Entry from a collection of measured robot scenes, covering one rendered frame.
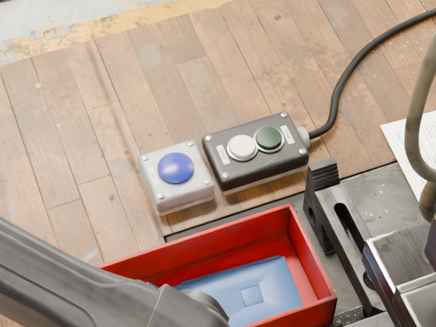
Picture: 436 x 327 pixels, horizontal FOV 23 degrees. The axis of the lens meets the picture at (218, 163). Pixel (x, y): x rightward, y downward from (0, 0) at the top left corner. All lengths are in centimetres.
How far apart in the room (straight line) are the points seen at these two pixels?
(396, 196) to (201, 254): 23
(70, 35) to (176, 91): 128
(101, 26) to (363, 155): 140
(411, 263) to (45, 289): 33
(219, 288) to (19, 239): 45
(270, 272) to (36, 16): 156
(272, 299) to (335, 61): 34
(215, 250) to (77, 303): 45
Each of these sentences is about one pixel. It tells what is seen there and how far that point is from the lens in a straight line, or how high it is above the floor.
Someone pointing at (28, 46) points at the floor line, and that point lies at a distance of 253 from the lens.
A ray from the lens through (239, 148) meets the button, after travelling 118.
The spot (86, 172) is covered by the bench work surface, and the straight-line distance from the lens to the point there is 122.
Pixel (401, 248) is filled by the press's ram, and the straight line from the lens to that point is 89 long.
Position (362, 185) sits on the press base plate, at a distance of 121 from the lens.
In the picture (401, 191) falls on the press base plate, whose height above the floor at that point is 90.
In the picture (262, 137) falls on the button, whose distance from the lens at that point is 119.
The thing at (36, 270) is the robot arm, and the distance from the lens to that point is 70.
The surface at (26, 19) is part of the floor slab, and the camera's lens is 259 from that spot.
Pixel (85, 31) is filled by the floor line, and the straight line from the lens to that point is 254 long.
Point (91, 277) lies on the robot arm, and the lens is 71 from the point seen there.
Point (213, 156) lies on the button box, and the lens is 118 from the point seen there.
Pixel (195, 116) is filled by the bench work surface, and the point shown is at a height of 90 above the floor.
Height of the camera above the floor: 191
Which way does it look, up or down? 56 degrees down
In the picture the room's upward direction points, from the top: straight up
